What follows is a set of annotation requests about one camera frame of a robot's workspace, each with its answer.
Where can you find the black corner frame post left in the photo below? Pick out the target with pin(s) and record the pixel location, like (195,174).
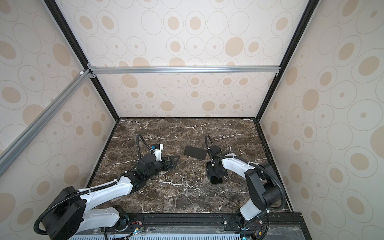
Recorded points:
(59,18)

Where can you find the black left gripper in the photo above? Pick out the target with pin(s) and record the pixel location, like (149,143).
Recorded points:
(171,165)

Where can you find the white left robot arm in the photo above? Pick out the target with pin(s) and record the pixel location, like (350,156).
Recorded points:
(74,211)

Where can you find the silver aluminium rail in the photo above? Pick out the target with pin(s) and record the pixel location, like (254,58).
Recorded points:
(25,138)
(185,70)

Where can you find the black corner frame post right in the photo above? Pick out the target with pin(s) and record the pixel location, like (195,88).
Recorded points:
(302,25)

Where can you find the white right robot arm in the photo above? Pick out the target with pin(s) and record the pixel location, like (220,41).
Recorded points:
(264,187)

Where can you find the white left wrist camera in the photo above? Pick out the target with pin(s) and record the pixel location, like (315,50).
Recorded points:
(156,149)

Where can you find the silver aluminium rail left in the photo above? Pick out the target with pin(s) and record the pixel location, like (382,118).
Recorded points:
(25,138)

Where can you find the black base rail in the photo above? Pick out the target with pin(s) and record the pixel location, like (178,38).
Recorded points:
(215,226)

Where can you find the silver aluminium rail back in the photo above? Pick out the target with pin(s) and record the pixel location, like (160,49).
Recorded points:
(185,70)

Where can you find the black corner frame post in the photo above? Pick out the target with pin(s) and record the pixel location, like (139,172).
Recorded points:
(302,25)
(59,18)

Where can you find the black smartphone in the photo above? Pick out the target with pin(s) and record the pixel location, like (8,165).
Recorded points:
(195,152)

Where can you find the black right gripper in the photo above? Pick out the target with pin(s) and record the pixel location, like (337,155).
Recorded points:
(210,173)

